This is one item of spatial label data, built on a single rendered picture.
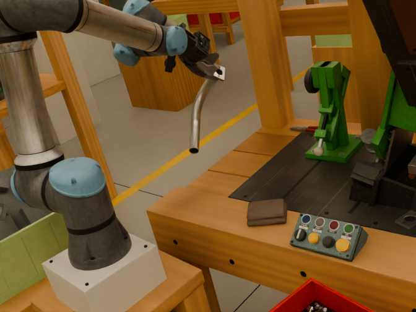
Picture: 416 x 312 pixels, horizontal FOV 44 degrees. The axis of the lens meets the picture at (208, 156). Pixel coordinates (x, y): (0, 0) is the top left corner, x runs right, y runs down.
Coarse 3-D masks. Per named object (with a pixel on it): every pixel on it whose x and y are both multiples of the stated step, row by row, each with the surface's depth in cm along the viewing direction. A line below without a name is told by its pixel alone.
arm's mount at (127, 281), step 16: (144, 240) 127; (64, 256) 127; (128, 256) 122; (144, 256) 122; (48, 272) 125; (64, 272) 120; (80, 272) 119; (96, 272) 118; (112, 272) 117; (128, 272) 119; (144, 272) 123; (160, 272) 126; (64, 288) 122; (80, 288) 113; (96, 288) 114; (112, 288) 117; (128, 288) 120; (144, 288) 124; (80, 304) 118; (96, 304) 114; (112, 304) 118; (128, 304) 121
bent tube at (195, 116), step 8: (216, 64) 166; (216, 72) 164; (224, 72) 166; (208, 80) 168; (216, 80) 167; (208, 88) 170; (200, 96) 171; (200, 104) 172; (192, 112) 171; (200, 112) 171; (192, 120) 168; (200, 120) 170; (192, 128) 166; (192, 136) 164; (192, 144) 161; (192, 152) 163
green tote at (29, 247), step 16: (32, 224) 146; (48, 224) 148; (64, 224) 152; (16, 240) 143; (32, 240) 146; (48, 240) 150; (64, 240) 153; (0, 256) 141; (16, 256) 144; (32, 256) 147; (48, 256) 151; (0, 272) 142; (16, 272) 145; (32, 272) 148; (0, 288) 143; (16, 288) 146; (0, 304) 144
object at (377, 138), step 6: (378, 132) 117; (384, 132) 116; (378, 138) 116; (384, 138) 118; (372, 144) 117; (378, 144) 116; (384, 144) 120; (378, 150) 119; (384, 150) 122; (378, 156) 123; (384, 156) 124
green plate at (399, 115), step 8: (392, 72) 109; (392, 80) 109; (392, 88) 110; (400, 88) 111; (392, 96) 112; (400, 96) 111; (384, 104) 113; (392, 104) 113; (400, 104) 112; (384, 112) 114; (392, 112) 114; (400, 112) 113; (408, 112) 112; (384, 120) 115; (392, 120) 115; (400, 120) 114; (408, 120) 113; (384, 128) 116; (408, 128) 114
